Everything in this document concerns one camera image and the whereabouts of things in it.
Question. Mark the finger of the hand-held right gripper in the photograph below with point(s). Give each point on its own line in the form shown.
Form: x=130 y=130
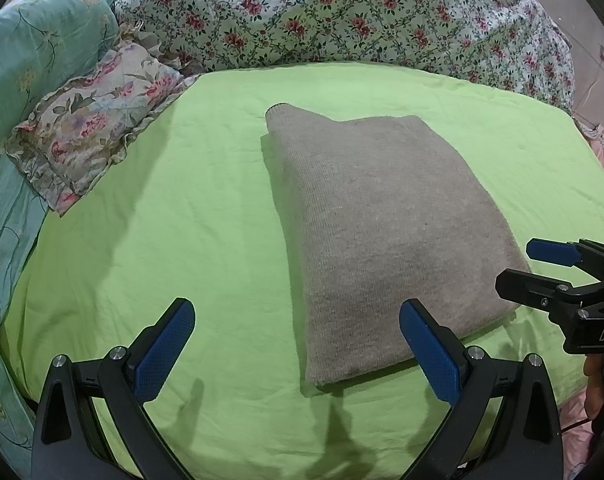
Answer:
x=552 y=251
x=527 y=287

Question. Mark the person's right hand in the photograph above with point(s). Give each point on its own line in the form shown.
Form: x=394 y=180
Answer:
x=601 y=382

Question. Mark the beige knitted sweater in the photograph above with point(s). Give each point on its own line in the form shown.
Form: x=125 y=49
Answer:
x=382 y=240

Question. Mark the lime green bed sheet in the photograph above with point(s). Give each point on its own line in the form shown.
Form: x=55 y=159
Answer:
x=181 y=240

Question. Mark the floral ruffled pillow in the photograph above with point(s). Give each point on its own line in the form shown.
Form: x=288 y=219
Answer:
x=91 y=125

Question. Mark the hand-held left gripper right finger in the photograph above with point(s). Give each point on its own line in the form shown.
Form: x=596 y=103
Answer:
x=432 y=350

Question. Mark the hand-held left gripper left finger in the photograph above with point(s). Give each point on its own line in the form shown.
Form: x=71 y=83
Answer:
x=164 y=350

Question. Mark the white floral quilt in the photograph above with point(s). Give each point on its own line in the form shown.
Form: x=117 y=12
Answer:
x=342 y=15

